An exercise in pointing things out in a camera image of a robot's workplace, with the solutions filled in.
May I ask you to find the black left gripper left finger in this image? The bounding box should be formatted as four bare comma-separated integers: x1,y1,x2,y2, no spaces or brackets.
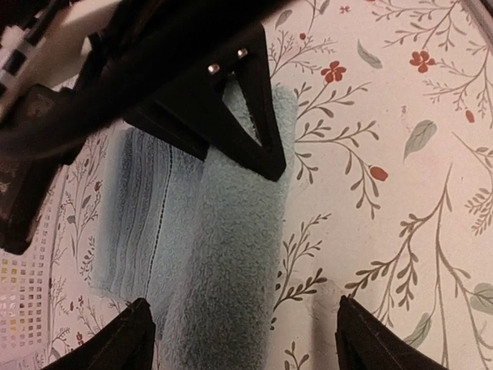
46,298,156,370

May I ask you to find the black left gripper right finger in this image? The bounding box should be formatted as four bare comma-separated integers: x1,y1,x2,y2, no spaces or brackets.
335,296,445,370

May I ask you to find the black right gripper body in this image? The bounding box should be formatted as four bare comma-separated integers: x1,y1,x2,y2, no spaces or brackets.
1,1,262,254

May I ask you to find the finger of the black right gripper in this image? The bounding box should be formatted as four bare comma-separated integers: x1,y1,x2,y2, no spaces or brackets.
122,103,209,161
207,22,286,181

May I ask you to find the light blue towel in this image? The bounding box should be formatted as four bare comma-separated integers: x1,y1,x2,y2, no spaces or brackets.
89,85,300,370

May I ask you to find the white plastic basket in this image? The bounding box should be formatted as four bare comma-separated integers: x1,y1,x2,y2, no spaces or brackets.
0,200,55,370

